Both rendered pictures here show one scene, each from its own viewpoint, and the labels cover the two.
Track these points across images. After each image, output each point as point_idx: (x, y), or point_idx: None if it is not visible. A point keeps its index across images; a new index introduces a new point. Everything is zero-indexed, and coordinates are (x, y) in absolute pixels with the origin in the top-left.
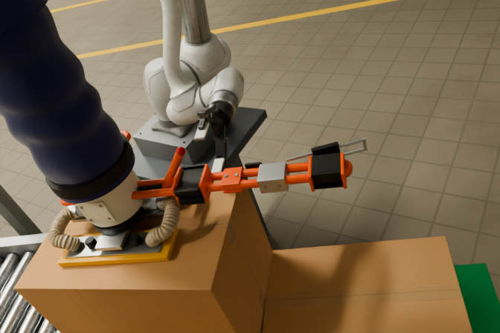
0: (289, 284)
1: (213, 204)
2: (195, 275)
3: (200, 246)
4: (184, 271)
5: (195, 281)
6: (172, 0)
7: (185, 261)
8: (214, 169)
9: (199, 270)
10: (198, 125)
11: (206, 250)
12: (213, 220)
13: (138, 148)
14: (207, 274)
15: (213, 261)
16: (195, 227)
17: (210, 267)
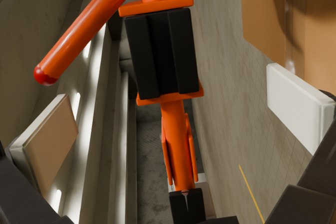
0: None
1: (330, 34)
2: (248, 10)
3: (267, 10)
4: None
5: (245, 12)
6: None
7: None
8: (277, 88)
9: (251, 17)
10: (16, 138)
11: (264, 25)
12: (297, 37)
13: None
14: (249, 32)
15: (257, 40)
16: None
17: (253, 37)
